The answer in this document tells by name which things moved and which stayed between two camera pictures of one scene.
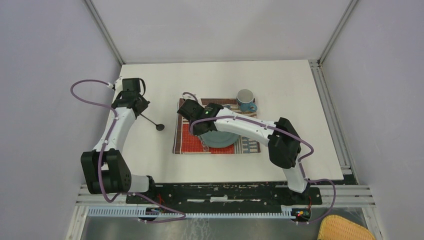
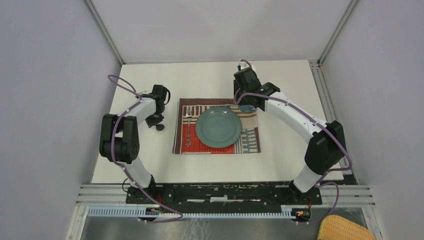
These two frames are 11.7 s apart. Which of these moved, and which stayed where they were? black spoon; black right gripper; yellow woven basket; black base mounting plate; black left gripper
Moved: black right gripper; black left gripper
Stayed: black base mounting plate; black spoon; yellow woven basket
